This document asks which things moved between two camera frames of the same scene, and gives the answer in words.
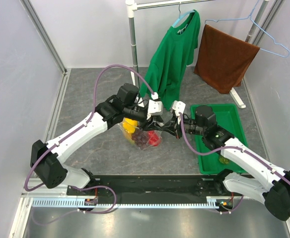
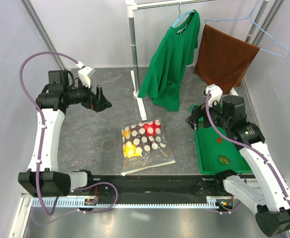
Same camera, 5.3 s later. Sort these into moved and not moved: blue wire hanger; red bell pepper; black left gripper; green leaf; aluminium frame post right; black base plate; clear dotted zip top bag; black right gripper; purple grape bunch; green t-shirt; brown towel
Moved: clear dotted zip top bag; black right gripper; red bell pepper; black left gripper
Not moved: purple grape bunch; aluminium frame post right; brown towel; green t-shirt; blue wire hanger; black base plate; green leaf
